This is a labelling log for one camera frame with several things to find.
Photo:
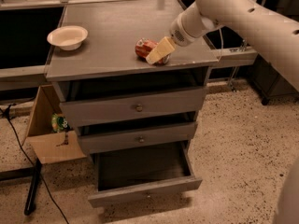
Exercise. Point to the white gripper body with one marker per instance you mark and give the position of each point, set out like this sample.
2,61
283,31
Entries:
177,32

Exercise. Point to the grey middle drawer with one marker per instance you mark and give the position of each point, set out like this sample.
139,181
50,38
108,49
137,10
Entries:
103,142

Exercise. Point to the grey open bottom drawer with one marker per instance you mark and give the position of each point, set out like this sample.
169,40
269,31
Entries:
138,173

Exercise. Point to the dark rolling cabinet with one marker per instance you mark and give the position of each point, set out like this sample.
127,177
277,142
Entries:
269,82

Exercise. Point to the white bowl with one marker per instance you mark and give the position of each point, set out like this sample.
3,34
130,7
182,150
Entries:
67,37

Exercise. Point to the grey top drawer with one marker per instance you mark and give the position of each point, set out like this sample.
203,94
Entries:
96,111

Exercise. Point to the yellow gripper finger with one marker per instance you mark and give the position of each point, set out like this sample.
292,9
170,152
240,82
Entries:
160,54

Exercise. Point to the red coke can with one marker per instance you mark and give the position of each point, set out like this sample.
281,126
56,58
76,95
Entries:
144,46

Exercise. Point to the black metal stand leg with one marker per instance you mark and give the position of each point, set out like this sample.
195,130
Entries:
30,206

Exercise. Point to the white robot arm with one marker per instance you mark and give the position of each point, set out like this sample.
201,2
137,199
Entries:
246,152

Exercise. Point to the cardboard box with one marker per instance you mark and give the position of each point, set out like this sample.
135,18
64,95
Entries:
50,147

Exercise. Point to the grey metal frame rail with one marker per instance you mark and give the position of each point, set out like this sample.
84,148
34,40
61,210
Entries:
236,56

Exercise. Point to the green chip bag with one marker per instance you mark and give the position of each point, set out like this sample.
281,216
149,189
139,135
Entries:
59,123

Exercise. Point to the grey wooden drawer cabinet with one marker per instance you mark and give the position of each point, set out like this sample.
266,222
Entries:
106,64

